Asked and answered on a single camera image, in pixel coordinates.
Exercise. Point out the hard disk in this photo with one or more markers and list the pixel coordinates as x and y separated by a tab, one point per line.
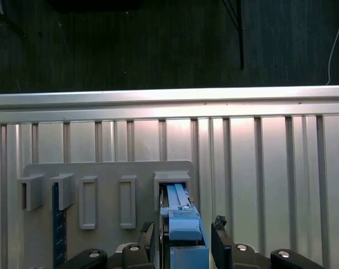
183	227

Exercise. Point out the dark metal bar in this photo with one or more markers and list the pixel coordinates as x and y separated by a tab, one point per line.
13	25

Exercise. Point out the grey parts rack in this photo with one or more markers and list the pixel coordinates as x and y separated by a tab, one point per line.
107	173

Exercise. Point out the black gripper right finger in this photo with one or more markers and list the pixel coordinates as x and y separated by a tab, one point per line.
221	252

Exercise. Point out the blue RAM stick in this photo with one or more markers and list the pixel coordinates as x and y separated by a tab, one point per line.
60	224

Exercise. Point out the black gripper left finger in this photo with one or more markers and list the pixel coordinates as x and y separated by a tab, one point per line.
148	252

